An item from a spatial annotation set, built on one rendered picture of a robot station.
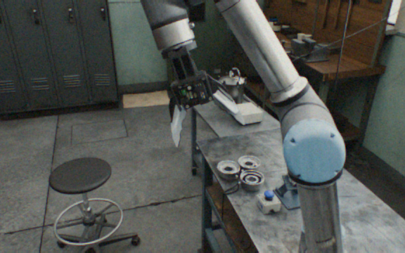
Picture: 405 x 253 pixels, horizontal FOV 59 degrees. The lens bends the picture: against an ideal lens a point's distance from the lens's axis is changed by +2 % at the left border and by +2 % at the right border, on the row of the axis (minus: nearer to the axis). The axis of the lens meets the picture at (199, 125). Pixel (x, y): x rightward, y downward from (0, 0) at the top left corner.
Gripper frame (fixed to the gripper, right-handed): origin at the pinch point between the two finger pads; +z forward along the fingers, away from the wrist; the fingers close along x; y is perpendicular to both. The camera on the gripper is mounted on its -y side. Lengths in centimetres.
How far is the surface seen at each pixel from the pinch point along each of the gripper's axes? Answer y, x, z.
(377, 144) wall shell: -217, 113, 118
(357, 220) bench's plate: -50, 38, 65
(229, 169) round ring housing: -80, -3, 42
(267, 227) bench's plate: -46, 5, 55
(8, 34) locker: -286, -176, -77
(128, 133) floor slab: -276, -102, 51
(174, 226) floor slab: -145, -57, 97
